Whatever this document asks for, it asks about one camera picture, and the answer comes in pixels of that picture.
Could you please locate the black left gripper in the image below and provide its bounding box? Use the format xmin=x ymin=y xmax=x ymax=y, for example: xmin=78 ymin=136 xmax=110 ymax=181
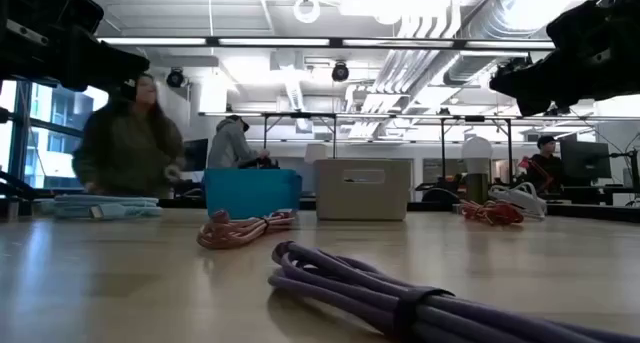
xmin=0 ymin=0 xmax=151 ymax=92

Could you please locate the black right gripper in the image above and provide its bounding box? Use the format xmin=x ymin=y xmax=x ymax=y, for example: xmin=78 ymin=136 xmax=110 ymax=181
xmin=489 ymin=0 xmax=640 ymax=117

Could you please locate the orange USB cable bundle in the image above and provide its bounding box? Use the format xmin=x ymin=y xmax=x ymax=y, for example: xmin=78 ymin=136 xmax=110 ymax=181
xmin=459 ymin=199 xmax=525 ymax=227

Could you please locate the light blue USB cable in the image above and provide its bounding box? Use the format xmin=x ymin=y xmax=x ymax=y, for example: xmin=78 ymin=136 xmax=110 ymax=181
xmin=52 ymin=194 xmax=164 ymax=220

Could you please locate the pink USB cable bundle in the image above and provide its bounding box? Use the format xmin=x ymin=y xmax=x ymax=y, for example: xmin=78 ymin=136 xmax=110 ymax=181
xmin=196 ymin=209 xmax=297 ymax=250

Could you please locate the purple USB cable bundle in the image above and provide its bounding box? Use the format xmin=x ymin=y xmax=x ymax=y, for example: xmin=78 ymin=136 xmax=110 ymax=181
xmin=267 ymin=241 xmax=640 ymax=343

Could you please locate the person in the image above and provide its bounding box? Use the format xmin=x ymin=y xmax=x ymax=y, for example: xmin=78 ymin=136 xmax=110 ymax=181
xmin=207 ymin=115 xmax=271 ymax=170
xmin=519 ymin=135 xmax=566 ymax=194
xmin=72 ymin=72 xmax=186 ymax=199

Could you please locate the brass lamp with white bulb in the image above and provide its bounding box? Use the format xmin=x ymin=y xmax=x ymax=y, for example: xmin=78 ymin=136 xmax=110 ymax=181
xmin=460 ymin=136 xmax=494 ymax=204

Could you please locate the black computer monitor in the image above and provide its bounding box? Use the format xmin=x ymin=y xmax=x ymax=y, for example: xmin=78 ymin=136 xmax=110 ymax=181
xmin=559 ymin=140 xmax=612 ymax=180

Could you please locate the dark computer screen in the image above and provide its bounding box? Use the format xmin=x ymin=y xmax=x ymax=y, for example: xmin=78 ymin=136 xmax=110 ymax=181
xmin=182 ymin=138 xmax=210 ymax=173

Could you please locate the teal plastic bin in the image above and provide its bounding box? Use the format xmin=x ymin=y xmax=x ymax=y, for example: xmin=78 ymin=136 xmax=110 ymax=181
xmin=203 ymin=168 xmax=303 ymax=220

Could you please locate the pale grey plastic bin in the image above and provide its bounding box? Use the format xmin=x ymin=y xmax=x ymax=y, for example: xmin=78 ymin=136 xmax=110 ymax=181
xmin=313 ymin=158 xmax=412 ymax=222

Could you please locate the black metal rig frame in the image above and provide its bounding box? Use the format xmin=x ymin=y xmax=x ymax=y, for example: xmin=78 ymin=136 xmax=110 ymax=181
xmin=262 ymin=111 xmax=337 ymax=160
xmin=439 ymin=115 xmax=515 ymax=184

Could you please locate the white lamp cord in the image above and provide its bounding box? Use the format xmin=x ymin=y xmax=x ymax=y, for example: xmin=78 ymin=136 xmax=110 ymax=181
xmin=488 ymin=181 xmax=549 ymax=220

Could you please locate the black aluminium table frame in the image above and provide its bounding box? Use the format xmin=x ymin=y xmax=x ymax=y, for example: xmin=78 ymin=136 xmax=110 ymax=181
xmin=0 ymin=170 xmax=640 ymax=224

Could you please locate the white hanging ring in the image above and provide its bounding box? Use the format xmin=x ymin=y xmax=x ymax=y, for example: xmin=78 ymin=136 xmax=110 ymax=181
xmin=293 ymin=0 xmax=321 ymax=25

